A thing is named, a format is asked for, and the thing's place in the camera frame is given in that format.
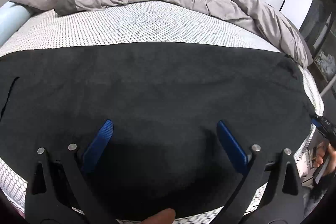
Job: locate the dark glass shelf cabinet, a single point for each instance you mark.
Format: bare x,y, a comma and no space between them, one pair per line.
318,30

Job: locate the person's left hand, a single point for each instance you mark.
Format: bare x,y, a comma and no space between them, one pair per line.
166,216

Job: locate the light blue bolster pillow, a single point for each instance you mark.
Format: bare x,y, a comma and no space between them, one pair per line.
12,17

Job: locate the black pants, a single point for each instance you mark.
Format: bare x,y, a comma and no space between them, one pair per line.
165,100

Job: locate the white honeycomb pattern mattress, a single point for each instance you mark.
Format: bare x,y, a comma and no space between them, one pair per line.
139,22

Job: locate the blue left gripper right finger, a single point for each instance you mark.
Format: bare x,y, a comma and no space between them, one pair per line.
236,154

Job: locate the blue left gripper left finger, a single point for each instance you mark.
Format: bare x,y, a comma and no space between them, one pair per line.
96,148

